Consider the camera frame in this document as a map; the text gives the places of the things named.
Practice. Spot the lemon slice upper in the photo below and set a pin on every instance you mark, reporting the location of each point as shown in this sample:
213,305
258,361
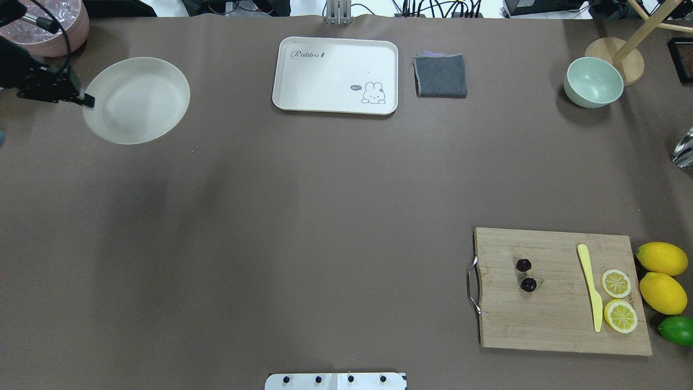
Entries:
620,316

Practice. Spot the cream rabbit tray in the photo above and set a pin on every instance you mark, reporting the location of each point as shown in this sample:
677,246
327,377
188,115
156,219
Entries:
336,75

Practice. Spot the bamboo cutting board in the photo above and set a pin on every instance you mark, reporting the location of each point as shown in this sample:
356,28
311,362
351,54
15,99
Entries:
556,317

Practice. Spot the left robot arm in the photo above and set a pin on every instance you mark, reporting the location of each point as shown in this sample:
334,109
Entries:
16,61

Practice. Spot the black framed tray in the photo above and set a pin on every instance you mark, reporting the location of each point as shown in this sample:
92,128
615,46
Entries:
680,49

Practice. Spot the pink bowl with ice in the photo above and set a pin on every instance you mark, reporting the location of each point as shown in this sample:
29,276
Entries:
73,32

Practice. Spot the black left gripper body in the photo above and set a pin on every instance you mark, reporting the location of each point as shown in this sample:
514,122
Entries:
47,86

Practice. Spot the steel scoop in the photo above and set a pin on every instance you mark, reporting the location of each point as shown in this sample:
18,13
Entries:
682,153

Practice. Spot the yellow lemon upper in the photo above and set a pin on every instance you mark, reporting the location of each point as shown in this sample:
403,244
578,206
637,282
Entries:
663,293

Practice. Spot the aluminium frame post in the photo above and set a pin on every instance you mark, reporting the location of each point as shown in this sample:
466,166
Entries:
338,12

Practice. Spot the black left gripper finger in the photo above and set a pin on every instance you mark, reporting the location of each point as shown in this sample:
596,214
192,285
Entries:
87,101

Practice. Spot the green lime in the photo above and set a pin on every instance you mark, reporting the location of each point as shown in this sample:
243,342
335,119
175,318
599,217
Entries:
676,329

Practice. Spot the wooden cup stand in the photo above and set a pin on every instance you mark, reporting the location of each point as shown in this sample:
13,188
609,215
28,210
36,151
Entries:
624,55

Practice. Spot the grey folded cloth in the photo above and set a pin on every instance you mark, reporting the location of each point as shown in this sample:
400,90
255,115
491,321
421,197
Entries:
440,75

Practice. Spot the dark red cherry pair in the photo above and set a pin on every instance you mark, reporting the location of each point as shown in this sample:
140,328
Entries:
525,276

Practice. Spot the metal muddler in bowl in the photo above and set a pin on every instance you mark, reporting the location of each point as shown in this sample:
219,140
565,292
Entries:
12,11

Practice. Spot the yellow lemon lower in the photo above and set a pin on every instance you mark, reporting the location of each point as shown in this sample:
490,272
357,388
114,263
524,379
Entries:
662,257

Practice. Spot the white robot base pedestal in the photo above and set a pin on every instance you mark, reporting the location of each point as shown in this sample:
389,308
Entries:
347,380

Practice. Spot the yellow plastic knife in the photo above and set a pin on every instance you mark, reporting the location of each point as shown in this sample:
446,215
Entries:
594,296

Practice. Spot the lemon slice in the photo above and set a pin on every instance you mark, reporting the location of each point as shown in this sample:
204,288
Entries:
620,316
616,283

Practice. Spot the lemon slice lower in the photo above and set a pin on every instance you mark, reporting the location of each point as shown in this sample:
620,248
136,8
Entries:
616,283

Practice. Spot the yellow lemon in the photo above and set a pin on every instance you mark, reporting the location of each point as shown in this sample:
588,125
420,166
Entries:
663,293
662,257

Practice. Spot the mint green bowl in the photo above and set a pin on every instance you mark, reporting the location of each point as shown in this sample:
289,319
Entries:
591,82

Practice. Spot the beige round plate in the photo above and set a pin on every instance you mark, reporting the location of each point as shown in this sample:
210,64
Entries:
137,100

